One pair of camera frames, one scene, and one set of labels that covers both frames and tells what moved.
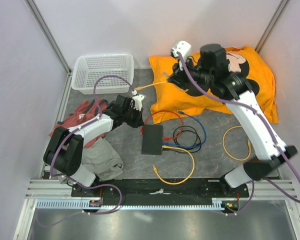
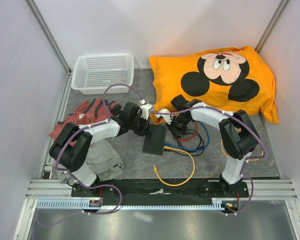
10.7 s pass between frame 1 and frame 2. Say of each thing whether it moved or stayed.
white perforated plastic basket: stayed
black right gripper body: moved
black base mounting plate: stayed
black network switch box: stayed
